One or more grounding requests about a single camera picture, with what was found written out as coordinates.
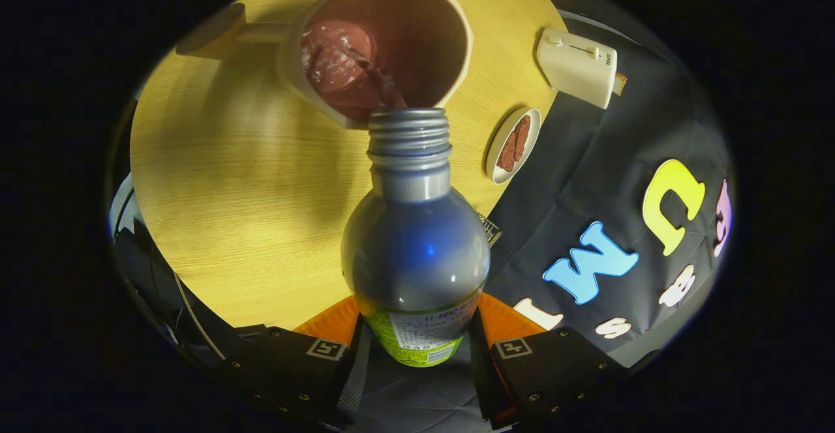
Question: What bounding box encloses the metal wire holder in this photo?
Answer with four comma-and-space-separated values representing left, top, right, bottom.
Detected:
479, 215, 503, 248

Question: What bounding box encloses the beige cup with wooden handle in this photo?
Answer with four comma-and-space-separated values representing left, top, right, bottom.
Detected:
176, 0, 474, 130

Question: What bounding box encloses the brown cracker piece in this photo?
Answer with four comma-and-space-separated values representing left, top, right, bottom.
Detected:
514, 115, 532, 162
497, 130, 520, 173

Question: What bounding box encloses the wooden table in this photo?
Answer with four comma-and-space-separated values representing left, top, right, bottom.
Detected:
129, 0, 568, 331

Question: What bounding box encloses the white toaster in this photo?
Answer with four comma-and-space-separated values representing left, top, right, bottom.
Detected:
536, 27, 618, 110

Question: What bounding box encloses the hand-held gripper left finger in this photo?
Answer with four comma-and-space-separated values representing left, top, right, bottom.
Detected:
222, 295, 372, 428

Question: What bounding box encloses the round white plate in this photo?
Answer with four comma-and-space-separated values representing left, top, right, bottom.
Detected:
485, 108, 542, 185

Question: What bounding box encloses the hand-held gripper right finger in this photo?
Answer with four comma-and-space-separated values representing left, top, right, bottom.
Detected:
467, 291, 627, 430

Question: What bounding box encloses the silver juice bottle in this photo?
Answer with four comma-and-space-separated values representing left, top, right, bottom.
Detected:
341, 107, 491, 368

